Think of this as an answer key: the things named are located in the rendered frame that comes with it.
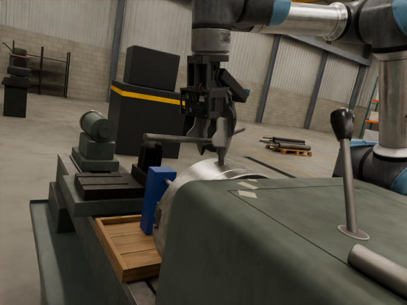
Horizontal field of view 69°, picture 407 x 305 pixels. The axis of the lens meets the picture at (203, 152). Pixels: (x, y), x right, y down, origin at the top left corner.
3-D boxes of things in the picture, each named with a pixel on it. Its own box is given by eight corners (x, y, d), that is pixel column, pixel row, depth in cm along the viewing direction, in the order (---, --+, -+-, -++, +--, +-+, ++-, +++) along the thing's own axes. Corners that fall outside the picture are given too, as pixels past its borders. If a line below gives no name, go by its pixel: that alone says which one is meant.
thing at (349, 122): (357, 145, 41) (367, 111, 40) (344, 144, 40) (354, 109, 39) (332, 138, 45) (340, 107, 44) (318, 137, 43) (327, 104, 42)
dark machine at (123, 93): (178, 159, 577) (196, 56, 537) (114, 154, 526) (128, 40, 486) (156, 139, 737) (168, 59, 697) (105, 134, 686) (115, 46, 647)
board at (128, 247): (228, 259, 98) (230, 249, 97) (121, 283, 78) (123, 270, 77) (184, 219, 122) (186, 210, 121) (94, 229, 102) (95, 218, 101)
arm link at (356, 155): (349, 172, 108) (360, 136, 105) (383, 185, 96) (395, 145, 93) (324, 170, 103) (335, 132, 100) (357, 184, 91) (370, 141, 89)
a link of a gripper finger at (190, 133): (178, 154, 64) (185, 114, 60) (194, 148, 68) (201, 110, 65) (189, 160, 62) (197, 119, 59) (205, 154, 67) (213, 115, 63)
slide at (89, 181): (185, 195, 132) (186, 186, 131) (83, 201, 107) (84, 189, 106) (167, 181, 146) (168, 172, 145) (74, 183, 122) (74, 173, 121)
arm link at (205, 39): (206, 32, 61) (241, 31, 56) (205, 55, 62) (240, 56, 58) (183, 29, 55) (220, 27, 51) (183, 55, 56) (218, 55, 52)
